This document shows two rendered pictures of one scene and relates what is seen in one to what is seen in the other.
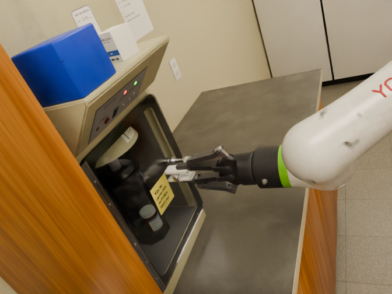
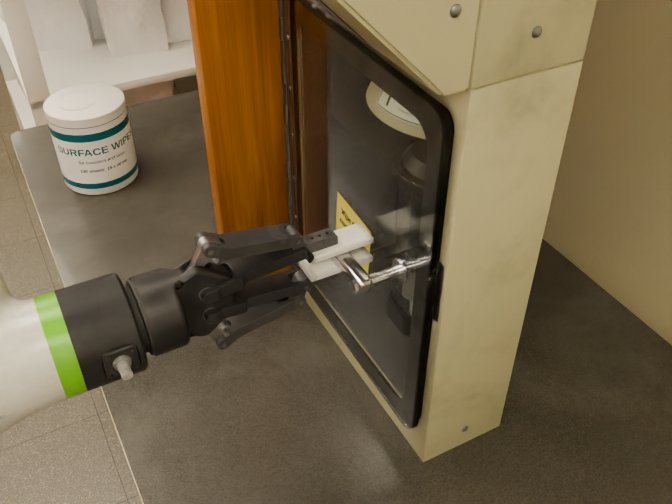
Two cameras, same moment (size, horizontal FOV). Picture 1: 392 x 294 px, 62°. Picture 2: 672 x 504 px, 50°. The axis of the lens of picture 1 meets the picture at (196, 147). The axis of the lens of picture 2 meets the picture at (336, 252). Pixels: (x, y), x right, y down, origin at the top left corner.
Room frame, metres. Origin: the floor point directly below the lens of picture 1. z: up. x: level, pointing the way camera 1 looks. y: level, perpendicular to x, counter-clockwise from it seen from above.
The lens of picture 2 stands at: (0.98, -0.43, 1.66)
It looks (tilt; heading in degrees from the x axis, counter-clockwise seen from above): 39 degrees down; 120
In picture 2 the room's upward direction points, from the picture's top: straight up
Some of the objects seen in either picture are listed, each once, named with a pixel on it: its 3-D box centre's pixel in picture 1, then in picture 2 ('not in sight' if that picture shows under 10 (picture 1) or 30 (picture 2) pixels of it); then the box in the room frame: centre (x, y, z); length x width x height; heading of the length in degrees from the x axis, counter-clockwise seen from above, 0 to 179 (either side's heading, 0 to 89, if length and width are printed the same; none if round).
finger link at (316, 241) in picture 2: (184, 163); (311, 236); (0.69, 0.04, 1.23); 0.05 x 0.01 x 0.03; 58
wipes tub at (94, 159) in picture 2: not in sight; (93, 138); (0.08, 0.32, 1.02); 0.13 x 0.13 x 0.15
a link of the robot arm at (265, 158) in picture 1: (269, 165); (106, 332); (0.58, -0.13, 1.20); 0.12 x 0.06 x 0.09; 148
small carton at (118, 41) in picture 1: (117, 43); not in sight; (0.70, 0.06, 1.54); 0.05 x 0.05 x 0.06; 43
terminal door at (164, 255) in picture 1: (156, 190); (351, 218); (0.69, 0.13, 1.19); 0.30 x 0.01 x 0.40; 147
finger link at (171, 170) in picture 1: (178, 169); (335, 242); (0.70, 0.06, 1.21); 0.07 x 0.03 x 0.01; 58
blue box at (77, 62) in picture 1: (66, 65); not in sight; (0.57, 0.14, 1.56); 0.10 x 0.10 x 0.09; 58
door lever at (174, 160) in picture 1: (177, 168); (360, 257); (0.73, 0.07, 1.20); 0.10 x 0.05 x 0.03; 147
